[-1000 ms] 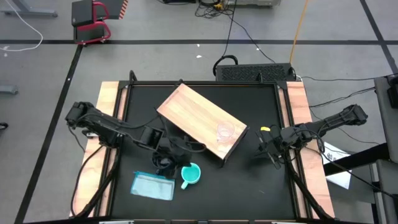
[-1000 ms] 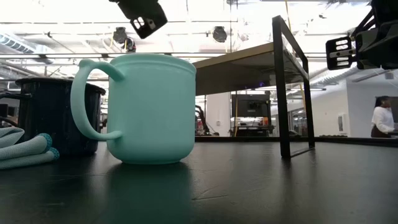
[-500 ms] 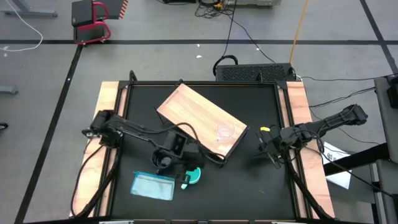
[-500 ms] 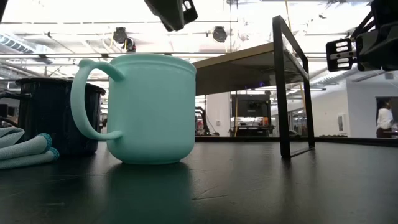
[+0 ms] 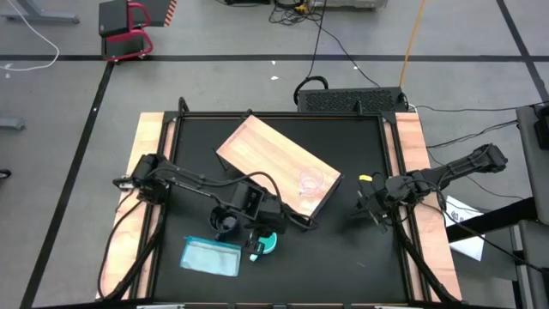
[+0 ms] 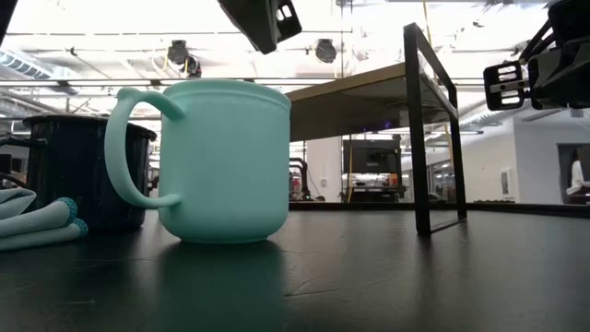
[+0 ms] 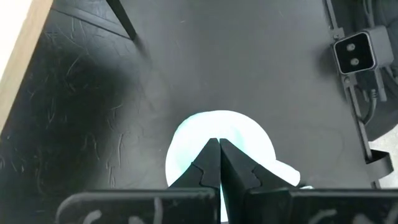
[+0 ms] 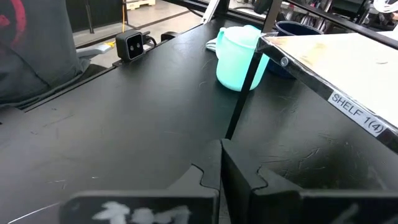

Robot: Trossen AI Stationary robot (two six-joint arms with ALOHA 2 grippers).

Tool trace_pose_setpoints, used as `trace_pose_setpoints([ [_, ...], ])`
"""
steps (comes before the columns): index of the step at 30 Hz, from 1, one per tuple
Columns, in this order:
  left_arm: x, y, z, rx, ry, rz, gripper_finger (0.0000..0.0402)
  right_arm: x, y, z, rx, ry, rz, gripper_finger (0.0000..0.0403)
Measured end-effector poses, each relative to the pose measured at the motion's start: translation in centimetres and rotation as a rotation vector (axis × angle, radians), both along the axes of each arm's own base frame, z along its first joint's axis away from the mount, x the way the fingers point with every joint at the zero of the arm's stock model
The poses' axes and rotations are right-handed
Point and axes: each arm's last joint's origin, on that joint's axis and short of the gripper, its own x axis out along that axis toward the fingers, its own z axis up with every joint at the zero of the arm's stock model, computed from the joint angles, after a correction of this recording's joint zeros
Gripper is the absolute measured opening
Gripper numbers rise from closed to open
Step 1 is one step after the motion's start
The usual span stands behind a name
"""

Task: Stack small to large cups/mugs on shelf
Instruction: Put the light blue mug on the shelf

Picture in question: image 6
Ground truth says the person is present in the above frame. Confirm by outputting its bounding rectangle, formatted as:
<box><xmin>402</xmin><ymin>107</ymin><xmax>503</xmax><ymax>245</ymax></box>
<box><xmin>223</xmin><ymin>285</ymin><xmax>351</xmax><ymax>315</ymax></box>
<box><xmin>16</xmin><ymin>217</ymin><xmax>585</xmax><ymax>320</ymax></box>
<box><xmin>565</xmin><ymin>149</ymin><xmax>590</xmax><ymax>198</ymax></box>

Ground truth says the black round ceiling fixture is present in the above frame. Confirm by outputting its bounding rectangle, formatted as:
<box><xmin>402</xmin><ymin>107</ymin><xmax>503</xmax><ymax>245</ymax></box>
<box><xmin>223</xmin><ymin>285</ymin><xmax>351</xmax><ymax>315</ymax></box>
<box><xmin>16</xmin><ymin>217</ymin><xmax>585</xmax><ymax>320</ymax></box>
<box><xmin>314</xmin><ymin>39</ymin><xmax>338</xmax><ymax>65</ymax></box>
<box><xmin>166</xmin><ymin>40</ymin><xmax>191</xmax><ymax>66</ymax></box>

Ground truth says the folded light blue cloth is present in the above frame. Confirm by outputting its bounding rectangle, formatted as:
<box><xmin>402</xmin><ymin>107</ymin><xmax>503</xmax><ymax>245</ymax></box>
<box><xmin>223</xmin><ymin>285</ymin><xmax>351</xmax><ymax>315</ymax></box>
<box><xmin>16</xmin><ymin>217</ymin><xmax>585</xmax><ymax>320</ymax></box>
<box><xmin>0</xmin><ymin>187</ymin><xmax>89</xmax><ymax>253</ymax></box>

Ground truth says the mint green plastic mug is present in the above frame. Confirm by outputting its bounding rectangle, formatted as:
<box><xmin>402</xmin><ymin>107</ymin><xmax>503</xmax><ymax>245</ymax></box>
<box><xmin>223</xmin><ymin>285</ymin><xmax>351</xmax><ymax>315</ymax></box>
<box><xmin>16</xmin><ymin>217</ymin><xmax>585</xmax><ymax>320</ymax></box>
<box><xmin>103</xmin><ymin>78</ymin><xmax>292</xmax><ymax>245</ymax></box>

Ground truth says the wooden shelf with black frame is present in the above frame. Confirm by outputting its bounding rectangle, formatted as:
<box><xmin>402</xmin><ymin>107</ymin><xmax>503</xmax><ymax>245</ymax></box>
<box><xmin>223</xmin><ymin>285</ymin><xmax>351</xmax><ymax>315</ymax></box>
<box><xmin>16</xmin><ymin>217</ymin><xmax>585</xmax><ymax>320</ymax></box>
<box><xmin>284</xmin><ymin>22</ymin><xmax>468</xmax><ymax>237</ymax></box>

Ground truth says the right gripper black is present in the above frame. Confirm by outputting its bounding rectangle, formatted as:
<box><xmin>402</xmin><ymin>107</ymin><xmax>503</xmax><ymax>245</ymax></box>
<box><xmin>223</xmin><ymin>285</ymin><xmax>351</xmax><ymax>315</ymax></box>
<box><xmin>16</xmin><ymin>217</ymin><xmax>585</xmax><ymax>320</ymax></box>
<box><xmin>482</xmin><ymin>18</ymin><xmax>590</xmax><ymax>113</ymax></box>

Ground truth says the dark blue enamel mug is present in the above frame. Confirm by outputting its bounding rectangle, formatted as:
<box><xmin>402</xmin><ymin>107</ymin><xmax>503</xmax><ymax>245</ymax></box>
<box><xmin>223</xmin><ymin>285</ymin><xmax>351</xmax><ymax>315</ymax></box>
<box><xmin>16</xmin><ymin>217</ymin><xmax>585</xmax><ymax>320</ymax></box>
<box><xmin>0</xmin><ymin>113</ymin><xmax>158</xmax><ymax>232</ymax></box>

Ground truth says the black background monitor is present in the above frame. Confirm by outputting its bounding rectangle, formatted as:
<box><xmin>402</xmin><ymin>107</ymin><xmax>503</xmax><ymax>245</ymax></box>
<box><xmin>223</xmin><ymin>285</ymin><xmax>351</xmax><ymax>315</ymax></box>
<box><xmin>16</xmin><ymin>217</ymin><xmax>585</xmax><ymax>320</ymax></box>
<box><xmin>342</xmin><ymin>139</ymin><xmax>403</xmax><ymax>175</ymax></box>

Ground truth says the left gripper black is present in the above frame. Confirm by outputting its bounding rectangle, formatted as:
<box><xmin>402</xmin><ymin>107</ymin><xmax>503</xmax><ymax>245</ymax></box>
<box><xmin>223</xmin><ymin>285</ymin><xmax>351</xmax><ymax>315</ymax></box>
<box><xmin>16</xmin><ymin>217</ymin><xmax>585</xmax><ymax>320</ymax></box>
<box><xmin>217</xmin><ymin>0</ymin><xmax>303</xmax><ymax>55</ymax></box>

